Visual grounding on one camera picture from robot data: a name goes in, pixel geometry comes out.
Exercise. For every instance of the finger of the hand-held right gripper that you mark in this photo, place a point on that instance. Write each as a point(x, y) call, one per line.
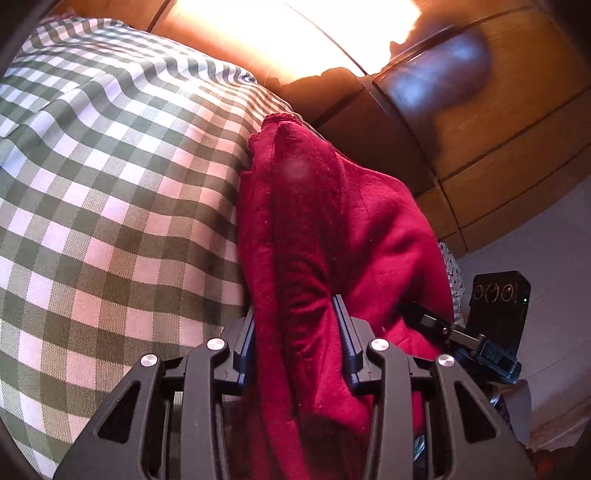
point(434, 323)

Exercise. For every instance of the wooden wardrobe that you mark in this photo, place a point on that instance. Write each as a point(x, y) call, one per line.
point(508, 138)

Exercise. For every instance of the pale crumpled cloth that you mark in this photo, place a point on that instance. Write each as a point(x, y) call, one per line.
point(518, 408)

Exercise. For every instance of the red fleece garment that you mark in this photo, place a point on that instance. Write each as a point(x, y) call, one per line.
point(323, 230)

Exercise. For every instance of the white dotted cloth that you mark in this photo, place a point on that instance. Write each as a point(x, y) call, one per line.
point(451, 272)

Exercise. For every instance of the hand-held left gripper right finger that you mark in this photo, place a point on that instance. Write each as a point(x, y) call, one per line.
point(347, 341)

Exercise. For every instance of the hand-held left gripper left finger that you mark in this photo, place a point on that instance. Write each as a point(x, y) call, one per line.
point(246, 339)

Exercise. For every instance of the green white checked bedsheet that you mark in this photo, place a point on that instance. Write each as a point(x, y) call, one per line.
point(115, 184)

